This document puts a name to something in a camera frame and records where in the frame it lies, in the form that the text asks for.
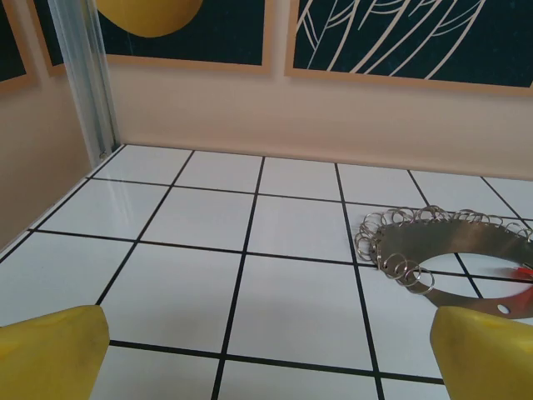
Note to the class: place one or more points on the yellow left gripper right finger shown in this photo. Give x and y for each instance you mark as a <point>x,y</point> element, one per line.
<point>487,362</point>

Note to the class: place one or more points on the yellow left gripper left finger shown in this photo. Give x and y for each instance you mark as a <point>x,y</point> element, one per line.
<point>46,358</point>

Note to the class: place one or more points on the red key tag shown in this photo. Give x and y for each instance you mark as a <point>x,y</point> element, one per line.
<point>524,271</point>

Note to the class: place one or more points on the aluminium frame post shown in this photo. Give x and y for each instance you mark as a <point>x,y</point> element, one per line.
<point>83,83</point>

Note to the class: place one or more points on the wall panel with leaf outlines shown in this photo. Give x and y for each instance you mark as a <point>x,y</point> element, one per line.
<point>375,25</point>

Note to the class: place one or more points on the wall panel with orange oval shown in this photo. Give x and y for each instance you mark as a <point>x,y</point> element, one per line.
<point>208,33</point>

